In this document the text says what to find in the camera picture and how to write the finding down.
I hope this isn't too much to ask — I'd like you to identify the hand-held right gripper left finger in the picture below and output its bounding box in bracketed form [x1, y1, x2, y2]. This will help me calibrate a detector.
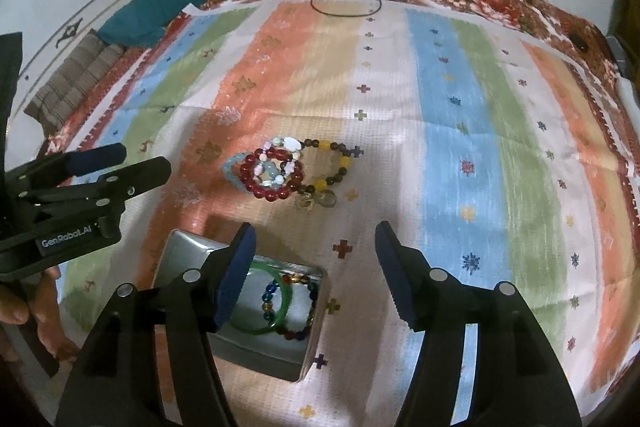
[54, 222, 258, 427]

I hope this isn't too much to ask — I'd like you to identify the white pastel bead bracelet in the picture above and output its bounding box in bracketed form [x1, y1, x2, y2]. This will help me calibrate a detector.
[252, 136, 304, 188]

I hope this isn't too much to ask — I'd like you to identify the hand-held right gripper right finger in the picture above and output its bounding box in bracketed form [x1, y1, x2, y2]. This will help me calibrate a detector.
[375, 221, 583, 427]

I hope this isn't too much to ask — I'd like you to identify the green bangle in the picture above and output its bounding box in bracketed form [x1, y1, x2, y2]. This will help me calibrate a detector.
[227, 266, 296, 337]

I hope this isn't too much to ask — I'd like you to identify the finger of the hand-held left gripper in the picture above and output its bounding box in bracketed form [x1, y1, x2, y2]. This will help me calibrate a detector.
[22, 156, 173, 221]
[16, 143, 128, 194]

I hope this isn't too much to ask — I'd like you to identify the person's left hand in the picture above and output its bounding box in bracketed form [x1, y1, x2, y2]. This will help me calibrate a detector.
[0, 266, 83, 364]

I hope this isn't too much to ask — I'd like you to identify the metal tin box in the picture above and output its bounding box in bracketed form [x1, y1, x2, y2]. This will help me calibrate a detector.
[150, 228, 331, 383]

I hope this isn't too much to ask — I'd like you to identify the striped colourful blanket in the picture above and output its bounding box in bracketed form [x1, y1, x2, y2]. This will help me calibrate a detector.
[47, 0, 640, 427]

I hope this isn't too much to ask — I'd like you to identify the multicolour glass bead bracelet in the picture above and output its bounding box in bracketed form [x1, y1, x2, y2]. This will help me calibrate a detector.
[260, 273, 321, 342]

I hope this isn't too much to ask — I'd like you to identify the dark and yellow bead bracelet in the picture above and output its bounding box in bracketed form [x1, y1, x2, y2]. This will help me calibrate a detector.
[294, 137, 354, 210]

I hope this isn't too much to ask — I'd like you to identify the red bead bracelet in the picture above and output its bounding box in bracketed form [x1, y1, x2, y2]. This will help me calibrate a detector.
[239, 148, 307, 202]

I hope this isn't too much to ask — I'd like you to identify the light blue bead bracelet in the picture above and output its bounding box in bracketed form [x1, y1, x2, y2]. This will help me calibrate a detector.
[221, 152, 252, 194]

